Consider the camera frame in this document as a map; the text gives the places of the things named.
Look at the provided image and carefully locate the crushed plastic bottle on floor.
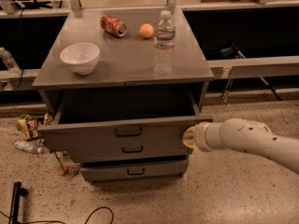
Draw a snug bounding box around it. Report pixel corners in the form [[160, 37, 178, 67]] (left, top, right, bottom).
[[14, 140, 45, 154]]

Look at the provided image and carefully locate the black stand on floor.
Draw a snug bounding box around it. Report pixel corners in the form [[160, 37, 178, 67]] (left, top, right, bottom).
[[8, 181, 28, 224]]

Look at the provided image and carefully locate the plastic bottle at left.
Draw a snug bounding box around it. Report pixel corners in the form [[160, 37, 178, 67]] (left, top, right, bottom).
[[0, 47, 21, 77]]

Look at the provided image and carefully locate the orange fruit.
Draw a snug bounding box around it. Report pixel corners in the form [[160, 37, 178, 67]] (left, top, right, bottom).
[[139, 23, 154, 39]]

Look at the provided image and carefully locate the grey bottom drawer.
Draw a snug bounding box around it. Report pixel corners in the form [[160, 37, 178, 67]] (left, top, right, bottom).
[[80, 160, 189, 182]]

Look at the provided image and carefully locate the black cable on floor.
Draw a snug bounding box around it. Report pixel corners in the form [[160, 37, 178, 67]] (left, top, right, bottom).
[[0, 206, 115, 224]]

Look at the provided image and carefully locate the red soda can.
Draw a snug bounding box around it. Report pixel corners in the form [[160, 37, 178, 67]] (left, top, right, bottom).
[[100, 15, 127, 37]]

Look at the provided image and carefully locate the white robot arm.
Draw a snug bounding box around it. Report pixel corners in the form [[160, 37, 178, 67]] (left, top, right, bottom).
[[182, 119, 299, 174]]

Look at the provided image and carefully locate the white ceramic bowl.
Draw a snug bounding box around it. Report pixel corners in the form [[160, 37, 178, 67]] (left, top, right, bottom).
[[60, 43, 100, 75]]

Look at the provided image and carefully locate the snack chip bag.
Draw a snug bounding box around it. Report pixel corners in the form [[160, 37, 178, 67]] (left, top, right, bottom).
[[16, 113, 53, 141]]

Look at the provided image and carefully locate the grey middle drawer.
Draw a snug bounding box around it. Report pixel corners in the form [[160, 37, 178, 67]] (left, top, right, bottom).
[[69, 141, 191, 163]]

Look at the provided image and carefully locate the grey top drawer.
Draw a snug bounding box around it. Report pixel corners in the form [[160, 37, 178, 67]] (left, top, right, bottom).
[[40, 88, 212, 153]]

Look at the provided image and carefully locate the clear plastic water bottle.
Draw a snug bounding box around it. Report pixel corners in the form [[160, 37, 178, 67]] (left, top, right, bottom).
[[154, 10, 176, 49]]

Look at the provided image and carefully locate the grey drawer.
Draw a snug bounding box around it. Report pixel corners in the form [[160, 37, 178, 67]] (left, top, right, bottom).
[[69, 141, 191, 163], [80, 160, 189, 182], [40, 88, 212, 153]]

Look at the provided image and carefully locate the grey metal drawer cabinet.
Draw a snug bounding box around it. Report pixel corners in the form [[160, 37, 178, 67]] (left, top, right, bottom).
[[32, 7, 216, 185]]

